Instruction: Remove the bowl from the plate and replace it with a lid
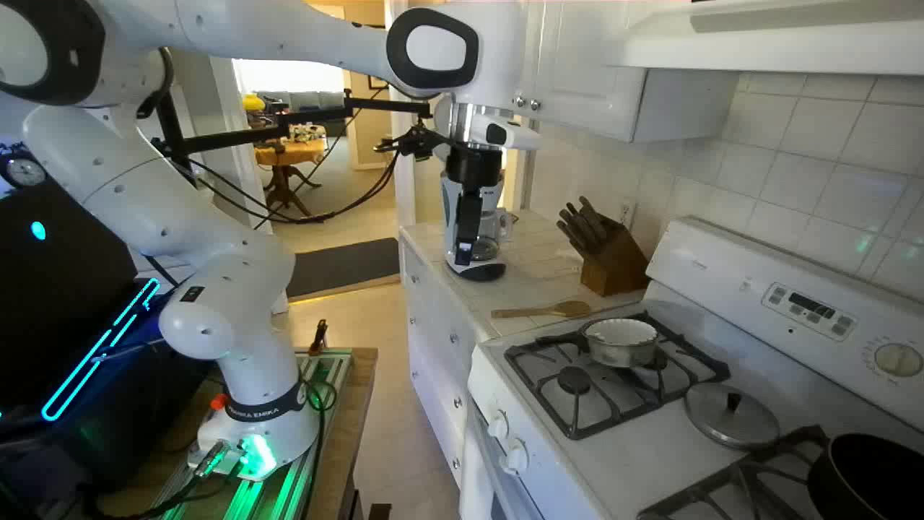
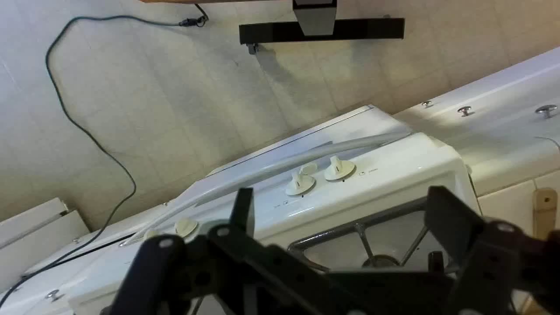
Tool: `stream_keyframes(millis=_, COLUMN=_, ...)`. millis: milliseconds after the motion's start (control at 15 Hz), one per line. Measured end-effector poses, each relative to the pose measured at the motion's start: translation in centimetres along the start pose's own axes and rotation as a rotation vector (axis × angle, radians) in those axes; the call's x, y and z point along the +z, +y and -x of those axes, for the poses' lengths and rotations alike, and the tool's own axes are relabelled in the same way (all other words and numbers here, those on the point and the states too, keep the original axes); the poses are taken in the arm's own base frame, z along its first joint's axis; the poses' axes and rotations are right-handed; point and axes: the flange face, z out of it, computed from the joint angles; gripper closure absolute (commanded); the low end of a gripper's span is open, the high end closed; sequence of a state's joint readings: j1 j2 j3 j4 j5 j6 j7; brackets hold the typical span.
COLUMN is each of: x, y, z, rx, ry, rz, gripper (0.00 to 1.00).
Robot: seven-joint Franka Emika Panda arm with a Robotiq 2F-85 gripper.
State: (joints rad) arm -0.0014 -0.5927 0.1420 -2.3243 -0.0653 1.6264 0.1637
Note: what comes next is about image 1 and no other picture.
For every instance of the white lower counter cabinet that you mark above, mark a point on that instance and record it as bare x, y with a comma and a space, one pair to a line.
448, 315

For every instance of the wooden knife block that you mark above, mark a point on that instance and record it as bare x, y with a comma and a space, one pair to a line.
613, 260

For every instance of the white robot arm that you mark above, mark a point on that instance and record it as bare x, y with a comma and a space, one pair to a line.
90, 64

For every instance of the wooden spatula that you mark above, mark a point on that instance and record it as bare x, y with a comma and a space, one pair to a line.
565, 307

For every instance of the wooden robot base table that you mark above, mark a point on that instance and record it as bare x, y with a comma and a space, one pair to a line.
289, 470

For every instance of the steel lid with black knob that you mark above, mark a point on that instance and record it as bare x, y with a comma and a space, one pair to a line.
733, 416

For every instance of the right black burner grate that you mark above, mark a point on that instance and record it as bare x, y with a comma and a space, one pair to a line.
767, 483

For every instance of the white upper cabinet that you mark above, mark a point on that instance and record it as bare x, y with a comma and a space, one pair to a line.
551, 63

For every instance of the black frying pan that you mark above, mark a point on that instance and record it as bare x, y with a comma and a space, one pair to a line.
868, 479

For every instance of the black burner grate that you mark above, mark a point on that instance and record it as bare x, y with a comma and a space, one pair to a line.
585, 393
767, 483

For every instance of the white fluted paper bowl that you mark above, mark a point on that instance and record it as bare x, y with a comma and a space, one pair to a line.
624, 334

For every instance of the white range hood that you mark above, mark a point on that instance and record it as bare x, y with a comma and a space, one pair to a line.
785, 35

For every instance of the dark floor mat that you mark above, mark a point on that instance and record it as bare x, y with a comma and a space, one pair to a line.
344, 268

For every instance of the white gas stove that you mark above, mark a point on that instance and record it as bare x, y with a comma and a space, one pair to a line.
777, 388

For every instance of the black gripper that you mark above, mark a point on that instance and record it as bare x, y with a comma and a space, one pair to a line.
473, 185

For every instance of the small steel pot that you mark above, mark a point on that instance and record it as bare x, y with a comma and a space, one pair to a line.
617, 356

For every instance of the black camera boom stand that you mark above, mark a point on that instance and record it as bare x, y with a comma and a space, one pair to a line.
282, 152

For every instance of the black monitor with glow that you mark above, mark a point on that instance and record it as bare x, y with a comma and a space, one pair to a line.
86, 373

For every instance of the left black burner grate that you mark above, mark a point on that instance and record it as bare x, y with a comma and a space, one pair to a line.
585, 393

